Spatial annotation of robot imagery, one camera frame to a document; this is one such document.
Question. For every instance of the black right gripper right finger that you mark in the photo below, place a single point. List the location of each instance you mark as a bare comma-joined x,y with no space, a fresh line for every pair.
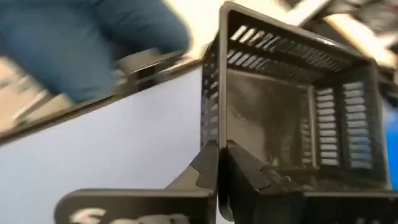
280,205

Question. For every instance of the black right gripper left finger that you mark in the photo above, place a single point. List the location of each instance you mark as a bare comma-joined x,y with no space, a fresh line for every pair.
155,205

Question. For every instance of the black slotted plastic basket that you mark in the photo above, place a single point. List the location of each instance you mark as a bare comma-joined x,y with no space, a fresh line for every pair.
264,118

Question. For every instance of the blue plastic basket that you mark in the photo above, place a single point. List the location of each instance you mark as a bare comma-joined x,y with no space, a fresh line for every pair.
392,146

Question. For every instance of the blue-grey table mat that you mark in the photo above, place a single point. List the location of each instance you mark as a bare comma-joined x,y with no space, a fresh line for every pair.
93,155

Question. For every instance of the person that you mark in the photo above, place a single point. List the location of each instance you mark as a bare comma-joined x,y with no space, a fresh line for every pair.
62,46

